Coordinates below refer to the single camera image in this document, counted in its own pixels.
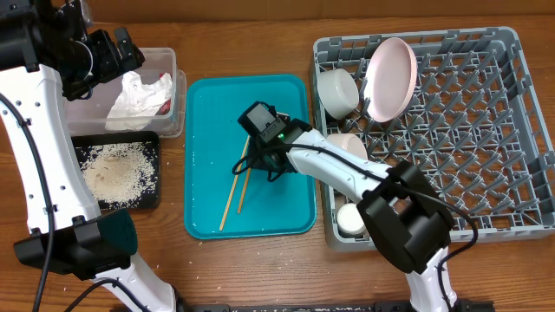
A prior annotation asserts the small pink plate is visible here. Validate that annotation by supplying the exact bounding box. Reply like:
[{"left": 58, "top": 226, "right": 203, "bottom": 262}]
[{"left": 324, "top": 133, "right": 369, "bottom": 205}]

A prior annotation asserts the grey rice bowl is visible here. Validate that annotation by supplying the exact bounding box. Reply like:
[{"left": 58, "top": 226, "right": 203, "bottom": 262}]
[{"left": 317, "top": 68, "right": 359, "bottom": 120}]

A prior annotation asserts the black rail bar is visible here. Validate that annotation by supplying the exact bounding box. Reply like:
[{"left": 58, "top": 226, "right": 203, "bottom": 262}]
[{"left": 190, "top": 299, "right": 495, "bottom": 312}]

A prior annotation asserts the large pink plate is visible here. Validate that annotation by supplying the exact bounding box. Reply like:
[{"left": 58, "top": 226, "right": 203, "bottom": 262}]
[{"left": 362, "top": 37, "right": 417, "bottom": 122}]

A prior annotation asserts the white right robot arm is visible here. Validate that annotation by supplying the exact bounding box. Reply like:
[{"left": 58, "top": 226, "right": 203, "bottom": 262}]
[{"left": 232, "top": 101, "right": 457, "bottom": 311}]

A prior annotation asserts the teal serving tray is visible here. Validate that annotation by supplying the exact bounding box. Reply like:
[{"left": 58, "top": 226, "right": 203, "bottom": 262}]
[{"left": 184, "top": 75, "right": 317, "bottom": 240}]

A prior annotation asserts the white napkin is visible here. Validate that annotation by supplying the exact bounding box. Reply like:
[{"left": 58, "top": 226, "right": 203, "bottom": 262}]
[{"left": 105, "top": 71, "right": 173, "bottom": 131}]

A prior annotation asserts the clear plastic waste bin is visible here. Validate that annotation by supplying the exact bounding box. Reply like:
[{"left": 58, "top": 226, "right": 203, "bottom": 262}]
[{"left": 64, "top": 48, "right": 186, "bottom": 137}]

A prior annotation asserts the white rice pile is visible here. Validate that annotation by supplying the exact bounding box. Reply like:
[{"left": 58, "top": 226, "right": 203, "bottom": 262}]
[{"left": 79, "top": 141, "right": 159, "bottom": 210}]

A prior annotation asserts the wooden chopstick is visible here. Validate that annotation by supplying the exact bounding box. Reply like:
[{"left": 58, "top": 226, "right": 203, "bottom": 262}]
[
  {"left": 237, "top": 168, "right": 251, "bottom": 214},
  {"left": 219, "top": 136, "right": 250, "bottom": 231}
]

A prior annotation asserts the black plastic tray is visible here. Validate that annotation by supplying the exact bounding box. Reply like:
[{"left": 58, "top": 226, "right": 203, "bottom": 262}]
[{"left": 72, "top": 131, "right": 161, "bottom": 211}]

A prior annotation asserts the red snack wrapper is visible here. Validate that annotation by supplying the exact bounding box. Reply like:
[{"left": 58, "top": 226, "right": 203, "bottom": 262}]
[{"left": 157, "top": 73, "right": 173, "bottom": 115}]

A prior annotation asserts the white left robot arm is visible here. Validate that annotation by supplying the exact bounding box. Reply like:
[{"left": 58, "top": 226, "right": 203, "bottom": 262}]
[{"left": 1, "top": 1, "right": 187, "bottom": 311}]

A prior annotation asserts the white cup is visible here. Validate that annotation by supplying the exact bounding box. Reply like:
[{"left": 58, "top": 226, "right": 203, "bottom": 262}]
[{"left": 336, "top": 203, "right": 366, "bottom": 237}]

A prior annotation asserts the grey dishwasher rack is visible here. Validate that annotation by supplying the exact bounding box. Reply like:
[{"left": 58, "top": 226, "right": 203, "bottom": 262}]
[{"left": 313, "top": 27, "right": 554, "bottom": 243}]

